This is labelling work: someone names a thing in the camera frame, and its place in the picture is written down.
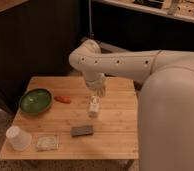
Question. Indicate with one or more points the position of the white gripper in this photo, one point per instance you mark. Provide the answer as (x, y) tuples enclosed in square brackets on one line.
[(97, 85)]

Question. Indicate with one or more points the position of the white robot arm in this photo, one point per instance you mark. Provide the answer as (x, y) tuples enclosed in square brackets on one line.
[(165, 104)]

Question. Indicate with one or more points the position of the small white bottle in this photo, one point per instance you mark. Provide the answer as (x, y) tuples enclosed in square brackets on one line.
[(94, 106)]

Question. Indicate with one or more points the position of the small orange carrot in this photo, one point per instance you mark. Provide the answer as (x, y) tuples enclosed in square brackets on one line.
[(63, 99)]

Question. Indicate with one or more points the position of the wooden table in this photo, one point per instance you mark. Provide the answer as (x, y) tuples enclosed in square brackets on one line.
[(115, 127)]

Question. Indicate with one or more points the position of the dark grey sponge block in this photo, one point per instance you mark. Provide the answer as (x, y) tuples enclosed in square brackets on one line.
[(82, 130)]

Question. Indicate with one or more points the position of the vertical metal pole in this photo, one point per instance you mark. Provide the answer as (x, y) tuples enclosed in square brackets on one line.
[(91, 35)]

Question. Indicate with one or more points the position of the green bowl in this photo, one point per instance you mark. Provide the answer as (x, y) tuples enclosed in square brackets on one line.
[(35, 101)]

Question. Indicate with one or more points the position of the clear plastic packet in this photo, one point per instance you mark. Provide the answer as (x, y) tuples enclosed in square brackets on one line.
[(47, 143)]

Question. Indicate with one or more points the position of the clear plastic cup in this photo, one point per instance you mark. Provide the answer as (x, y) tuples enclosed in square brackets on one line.
[(18, 138)]

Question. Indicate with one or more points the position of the wooden shelf with items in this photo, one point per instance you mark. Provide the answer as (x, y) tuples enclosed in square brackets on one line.
[(175, 9)]

